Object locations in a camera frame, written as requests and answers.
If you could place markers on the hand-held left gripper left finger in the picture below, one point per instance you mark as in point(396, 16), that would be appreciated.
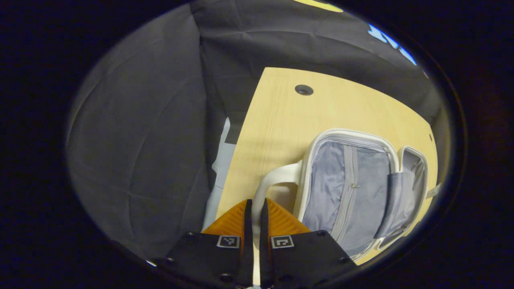
point(248, 257)

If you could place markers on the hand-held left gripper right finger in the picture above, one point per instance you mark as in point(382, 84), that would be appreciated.
point(265, 257)

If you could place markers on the white suitcase with grey lining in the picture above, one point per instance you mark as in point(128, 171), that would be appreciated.
point(361, 180)

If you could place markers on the white panel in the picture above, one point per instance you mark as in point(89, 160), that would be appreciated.
point(221, 168)

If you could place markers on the black backdrop cloth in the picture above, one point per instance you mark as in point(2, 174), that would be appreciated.
point(140, 140)

